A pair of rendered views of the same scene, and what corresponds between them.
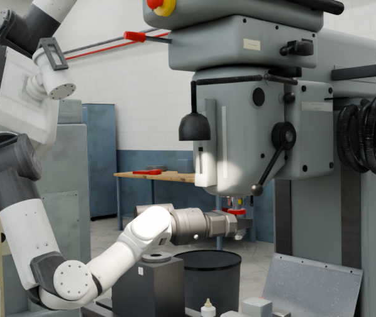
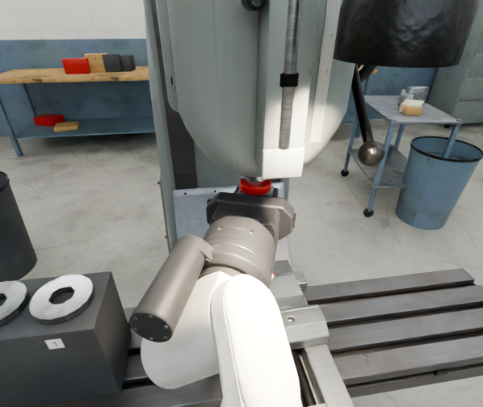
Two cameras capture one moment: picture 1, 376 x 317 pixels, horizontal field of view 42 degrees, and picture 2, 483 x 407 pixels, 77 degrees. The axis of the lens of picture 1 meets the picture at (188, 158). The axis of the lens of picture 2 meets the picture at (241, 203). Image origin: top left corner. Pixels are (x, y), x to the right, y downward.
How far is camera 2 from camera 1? 108 cm
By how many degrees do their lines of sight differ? 59
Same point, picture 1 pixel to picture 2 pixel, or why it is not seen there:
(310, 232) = not seen: hidden behind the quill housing
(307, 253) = (218, 180)
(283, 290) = (202, 227)
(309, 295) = not seen: hidden behind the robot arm
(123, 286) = (6, 376)
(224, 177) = (311, 141)
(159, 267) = (98, 318)
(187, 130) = (465, 17)
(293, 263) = (204, 195)
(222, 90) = not seen: outside the picture
